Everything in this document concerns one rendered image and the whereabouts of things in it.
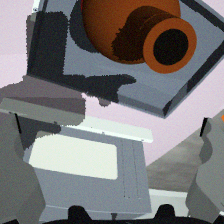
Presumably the brown bottle with red label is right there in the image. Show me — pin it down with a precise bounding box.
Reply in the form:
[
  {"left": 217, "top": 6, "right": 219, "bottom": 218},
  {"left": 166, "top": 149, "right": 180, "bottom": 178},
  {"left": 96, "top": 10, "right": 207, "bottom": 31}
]
[{"left": 81, "top": 0, "right": 197, "bottom": 74}]

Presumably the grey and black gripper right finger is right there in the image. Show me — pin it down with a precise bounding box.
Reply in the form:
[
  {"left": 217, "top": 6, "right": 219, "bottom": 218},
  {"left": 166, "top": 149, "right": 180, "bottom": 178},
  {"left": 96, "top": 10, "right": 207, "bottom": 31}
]
[{"left": 185, "top": 117, "right": 224, "bottom": 224}]

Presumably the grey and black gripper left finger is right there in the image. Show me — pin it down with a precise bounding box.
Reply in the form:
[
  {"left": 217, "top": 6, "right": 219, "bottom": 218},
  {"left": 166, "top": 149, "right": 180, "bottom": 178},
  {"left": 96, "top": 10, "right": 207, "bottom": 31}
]
[{"left": 0, "top": 113, "right": 46, "bottom": 224}]

